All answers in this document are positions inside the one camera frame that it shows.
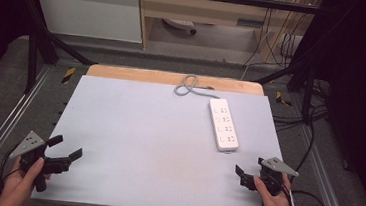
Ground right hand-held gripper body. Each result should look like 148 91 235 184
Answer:
238 153 301 199

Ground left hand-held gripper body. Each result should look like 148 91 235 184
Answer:
6 129 75 195

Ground person's left hand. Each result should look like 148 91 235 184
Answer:
0 153 54 206

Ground yellow black floor tape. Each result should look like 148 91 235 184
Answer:
60 65 77 85
274 90 294 108

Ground wooden table board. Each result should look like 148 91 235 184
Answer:
86 63 266 97

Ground white cabinet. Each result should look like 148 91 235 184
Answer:
28 0 147 44

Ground white power strip with plug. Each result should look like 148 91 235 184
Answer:
161 17 198 36

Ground wooden background desk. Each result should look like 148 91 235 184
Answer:
131 0 324 67

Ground aluminium rail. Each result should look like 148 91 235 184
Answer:
0 61 52 200
293 124 361 206

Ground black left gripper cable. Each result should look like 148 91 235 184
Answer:
0 141 24 197

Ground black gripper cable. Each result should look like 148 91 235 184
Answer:
286 121 337 206
0 141 24 197

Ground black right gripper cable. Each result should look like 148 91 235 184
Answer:
286 121 337 206

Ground black floor cables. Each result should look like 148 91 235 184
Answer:
270 75 333 137

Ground grey power strip cable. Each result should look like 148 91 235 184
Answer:
173 73 223 100

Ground bundle of hanging cables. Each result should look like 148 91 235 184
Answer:
241 0 309 86

